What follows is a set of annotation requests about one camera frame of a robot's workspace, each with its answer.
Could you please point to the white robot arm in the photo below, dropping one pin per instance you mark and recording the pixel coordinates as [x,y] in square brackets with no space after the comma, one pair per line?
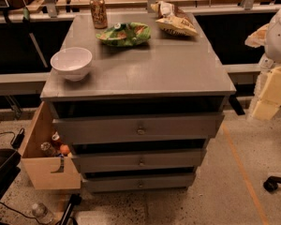
[272,46]

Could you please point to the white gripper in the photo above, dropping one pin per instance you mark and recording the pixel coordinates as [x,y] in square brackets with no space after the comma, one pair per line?
[279,39]

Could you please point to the orange fruit in box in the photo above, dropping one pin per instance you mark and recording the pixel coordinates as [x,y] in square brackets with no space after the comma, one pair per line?
[64,149]

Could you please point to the brown soda can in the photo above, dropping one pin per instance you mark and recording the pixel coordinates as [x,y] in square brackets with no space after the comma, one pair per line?
[99,14]

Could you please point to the bottle in wooden box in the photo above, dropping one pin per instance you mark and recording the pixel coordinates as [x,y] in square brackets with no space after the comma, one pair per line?
[48,150]

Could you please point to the wooden side drawer box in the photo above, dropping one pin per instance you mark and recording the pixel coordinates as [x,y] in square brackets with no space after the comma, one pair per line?
[46,172]

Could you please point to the black bin at left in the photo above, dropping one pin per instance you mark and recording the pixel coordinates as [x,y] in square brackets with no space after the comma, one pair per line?
[9,160]

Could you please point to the yellow chip bag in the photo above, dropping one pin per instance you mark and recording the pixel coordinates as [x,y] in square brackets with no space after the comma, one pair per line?
[172,20]

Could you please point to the green rice chip bag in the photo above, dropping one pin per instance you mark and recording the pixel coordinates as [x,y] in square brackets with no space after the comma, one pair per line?
[125,34]

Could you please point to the black office chair base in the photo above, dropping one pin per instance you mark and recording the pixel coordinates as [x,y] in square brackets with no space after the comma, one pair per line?
[271,184]

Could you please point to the clear plastic bottle on floor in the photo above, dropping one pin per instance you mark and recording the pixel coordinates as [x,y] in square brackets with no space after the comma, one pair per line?
[42,213]

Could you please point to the grey drawer cabinet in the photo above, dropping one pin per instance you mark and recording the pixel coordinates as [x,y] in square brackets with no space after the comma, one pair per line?
[143,116]

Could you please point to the black power adapter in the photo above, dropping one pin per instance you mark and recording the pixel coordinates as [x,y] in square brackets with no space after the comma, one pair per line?
[18,139]

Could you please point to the white bowl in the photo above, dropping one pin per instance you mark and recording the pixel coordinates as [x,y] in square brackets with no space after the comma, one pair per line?
[73,63]

